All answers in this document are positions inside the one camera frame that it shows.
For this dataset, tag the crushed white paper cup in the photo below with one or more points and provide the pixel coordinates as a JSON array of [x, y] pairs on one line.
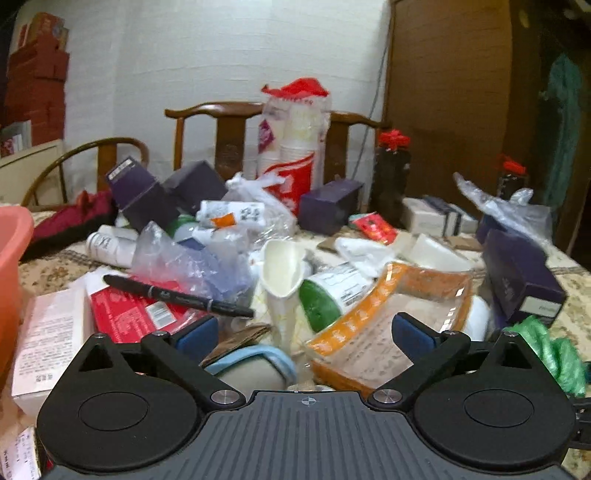
[[281, 277]]

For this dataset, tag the small red packet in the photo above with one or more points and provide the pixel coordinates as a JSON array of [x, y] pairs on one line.
[[374, 227]]

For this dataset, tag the stack of red boxes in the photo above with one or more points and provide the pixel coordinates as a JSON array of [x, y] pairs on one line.
[[37, 92]]

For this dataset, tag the purple box with white label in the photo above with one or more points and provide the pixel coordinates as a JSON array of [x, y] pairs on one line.
[[138, 198]]

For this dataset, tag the small dark bottle red cap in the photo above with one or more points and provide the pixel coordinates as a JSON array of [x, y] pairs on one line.
[[510, 184]]

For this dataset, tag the green plastic bag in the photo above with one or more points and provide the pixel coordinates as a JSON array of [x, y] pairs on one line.
[[549, 350]]

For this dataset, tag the black marker pen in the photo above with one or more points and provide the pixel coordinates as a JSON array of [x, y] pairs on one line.
[[175, 297]]

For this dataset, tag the crumpled white wrapper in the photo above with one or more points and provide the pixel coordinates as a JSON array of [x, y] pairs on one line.
[[360, 251]]

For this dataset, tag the square-backed wooden chair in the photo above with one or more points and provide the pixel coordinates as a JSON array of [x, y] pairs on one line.
[[226, 138]]

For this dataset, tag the pale pink printed box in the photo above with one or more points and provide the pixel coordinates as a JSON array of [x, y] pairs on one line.
[[51, 341]]

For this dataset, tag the flat red box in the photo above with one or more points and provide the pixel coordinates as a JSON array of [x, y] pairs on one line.
[[124, 316]]

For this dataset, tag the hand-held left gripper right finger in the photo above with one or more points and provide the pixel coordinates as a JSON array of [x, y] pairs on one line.
[[413, 337]]

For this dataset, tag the orange clear plastic packaging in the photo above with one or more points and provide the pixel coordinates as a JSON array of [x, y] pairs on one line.
[[351, 332]]

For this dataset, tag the white container green lid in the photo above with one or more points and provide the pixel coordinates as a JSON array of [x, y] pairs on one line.
[[318, 304]]

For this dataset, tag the brown wooden door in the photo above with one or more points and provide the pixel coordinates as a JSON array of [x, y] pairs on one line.
[[452, 92]]

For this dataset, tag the white plastic bottle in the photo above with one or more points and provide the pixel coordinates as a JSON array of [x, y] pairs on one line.
[[111, 247]]

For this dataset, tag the white printed label paper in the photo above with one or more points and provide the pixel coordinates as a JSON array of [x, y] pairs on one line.
[[18, 457]]

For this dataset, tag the white plastic bag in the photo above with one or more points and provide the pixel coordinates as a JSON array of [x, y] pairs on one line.
[[277, 221]]

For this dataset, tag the white round container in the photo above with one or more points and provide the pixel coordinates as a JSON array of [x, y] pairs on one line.
[[478, 318]]

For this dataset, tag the long purple box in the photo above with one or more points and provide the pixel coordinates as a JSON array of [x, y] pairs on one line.
[[330, 207]]

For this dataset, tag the bagged paper cup sleeve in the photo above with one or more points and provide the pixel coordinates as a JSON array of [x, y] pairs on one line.
[[291, 138]]

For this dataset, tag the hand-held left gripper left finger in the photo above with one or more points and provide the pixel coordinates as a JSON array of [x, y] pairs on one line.
[[198, 339]]

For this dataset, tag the teal hanging garment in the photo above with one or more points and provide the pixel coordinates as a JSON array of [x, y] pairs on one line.
[[565, 138]]

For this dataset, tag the brown cardboard piece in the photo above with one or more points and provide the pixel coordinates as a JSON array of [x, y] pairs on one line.
[[235, 341]]

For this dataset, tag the pink plastic basin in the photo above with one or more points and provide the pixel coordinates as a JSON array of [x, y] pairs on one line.
[[11, 277]]

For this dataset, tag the maroon cloth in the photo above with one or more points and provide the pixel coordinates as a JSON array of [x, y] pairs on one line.
[[64, 226]]

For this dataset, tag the white box dark stripe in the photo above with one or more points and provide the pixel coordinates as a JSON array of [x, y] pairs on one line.
[[429, 217]]

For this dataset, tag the white bowl light blue rim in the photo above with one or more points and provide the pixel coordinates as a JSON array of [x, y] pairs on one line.
[[249, 369]]

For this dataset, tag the crumpled clear plastic bag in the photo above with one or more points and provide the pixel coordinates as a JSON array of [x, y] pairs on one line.
[[508, 207]]

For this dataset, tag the plain purple box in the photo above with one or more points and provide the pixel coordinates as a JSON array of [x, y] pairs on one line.
[[194, 184]]

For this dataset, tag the white red printed box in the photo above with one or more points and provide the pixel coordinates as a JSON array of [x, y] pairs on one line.
[[14, 138]]

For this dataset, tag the round-backed wooden chair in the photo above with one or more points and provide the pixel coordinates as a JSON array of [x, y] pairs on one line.
[[106, 161]]

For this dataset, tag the large clear plastic bag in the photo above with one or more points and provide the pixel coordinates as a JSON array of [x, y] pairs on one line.
[[184, 263]]

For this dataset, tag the tall dark bottle red cap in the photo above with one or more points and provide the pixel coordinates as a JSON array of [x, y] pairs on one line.
[[390, 180]]

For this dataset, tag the beige appliance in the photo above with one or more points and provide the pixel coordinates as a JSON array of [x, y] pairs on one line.
[[32, 173]]

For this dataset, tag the large purple box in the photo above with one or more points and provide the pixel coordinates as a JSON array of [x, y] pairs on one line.
[[517, 272]]

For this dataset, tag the white labelled bottle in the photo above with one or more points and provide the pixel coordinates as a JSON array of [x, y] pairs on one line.
[[231, 213]]

